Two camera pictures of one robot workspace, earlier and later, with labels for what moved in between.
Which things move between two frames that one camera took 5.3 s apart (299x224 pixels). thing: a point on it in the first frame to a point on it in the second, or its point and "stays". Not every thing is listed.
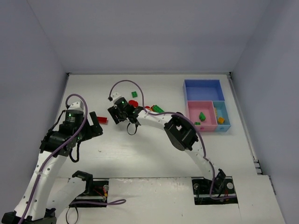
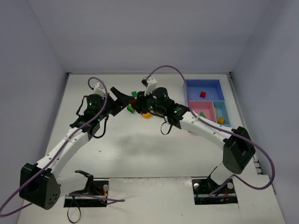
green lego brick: [134, 94] stays
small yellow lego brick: [221, 120] stays
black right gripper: [114, 113] to [142, 104]
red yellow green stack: [133, 102] stays
